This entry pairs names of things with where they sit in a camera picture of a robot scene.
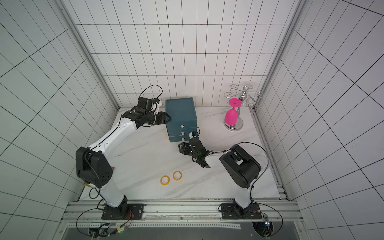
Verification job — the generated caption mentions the teal drawer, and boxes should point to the teal drawer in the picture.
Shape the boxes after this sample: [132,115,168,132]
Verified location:
[166,120,198,130]
[169,135,191,143]
[167,127,197,137]

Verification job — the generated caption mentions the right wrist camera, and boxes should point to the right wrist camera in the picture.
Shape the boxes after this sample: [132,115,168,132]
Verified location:
[189,127,200,139]

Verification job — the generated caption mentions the yellow tape roll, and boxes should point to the yellow tape roll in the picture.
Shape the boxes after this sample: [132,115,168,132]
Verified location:
[160,176,170,186]
[173,171,183,181]

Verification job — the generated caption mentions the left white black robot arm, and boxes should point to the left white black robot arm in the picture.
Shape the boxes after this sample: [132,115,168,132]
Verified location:
[76,97,171,220]

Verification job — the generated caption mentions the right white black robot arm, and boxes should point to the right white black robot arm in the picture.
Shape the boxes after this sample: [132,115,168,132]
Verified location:
[178,137,263,220]

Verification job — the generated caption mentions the teal bottom drawer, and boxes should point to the teal bottom drawer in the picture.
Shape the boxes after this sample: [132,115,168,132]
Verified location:
[169,135,191,143]

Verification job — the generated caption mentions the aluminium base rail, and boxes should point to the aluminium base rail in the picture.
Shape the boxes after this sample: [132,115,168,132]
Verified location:
[54,198,309,240]

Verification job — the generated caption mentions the chrome glass rack stand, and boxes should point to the chrome glass rack stand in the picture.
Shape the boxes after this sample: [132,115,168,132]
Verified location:
[224,84,264,132]

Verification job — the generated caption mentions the teal drawer cabinet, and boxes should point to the teal drawer cabinet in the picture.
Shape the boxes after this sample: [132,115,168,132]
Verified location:
[165,97,198,143]

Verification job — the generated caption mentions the pink goblet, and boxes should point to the pink goblet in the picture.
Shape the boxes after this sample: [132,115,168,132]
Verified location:
[224,98,242,126]

